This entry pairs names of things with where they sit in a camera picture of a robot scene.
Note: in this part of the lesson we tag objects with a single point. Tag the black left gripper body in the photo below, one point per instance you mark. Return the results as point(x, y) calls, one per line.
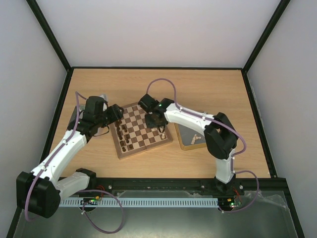
point(116, 115)

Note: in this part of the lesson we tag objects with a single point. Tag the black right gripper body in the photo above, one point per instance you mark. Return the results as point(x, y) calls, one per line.
point(153, 121)

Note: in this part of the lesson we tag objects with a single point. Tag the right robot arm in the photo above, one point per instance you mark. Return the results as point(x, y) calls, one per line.
point(217, 130)

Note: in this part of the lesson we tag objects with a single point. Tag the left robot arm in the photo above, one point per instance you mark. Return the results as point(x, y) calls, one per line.
point(41, 190)

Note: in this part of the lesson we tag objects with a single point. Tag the dark chess pieces group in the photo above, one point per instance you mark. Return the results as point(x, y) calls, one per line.
point(123, 136)

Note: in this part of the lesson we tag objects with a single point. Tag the wooden chess board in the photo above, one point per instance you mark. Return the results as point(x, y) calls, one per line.
point(143, 138)

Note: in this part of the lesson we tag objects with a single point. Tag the gold metal tin tray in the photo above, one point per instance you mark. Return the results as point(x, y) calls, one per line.
point(188, 138)

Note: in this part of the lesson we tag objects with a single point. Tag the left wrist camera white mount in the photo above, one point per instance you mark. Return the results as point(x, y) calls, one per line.
point(106, 99)

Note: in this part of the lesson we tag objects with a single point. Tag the light blue slotted cable duct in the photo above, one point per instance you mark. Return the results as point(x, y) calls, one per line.
point(143, 202)

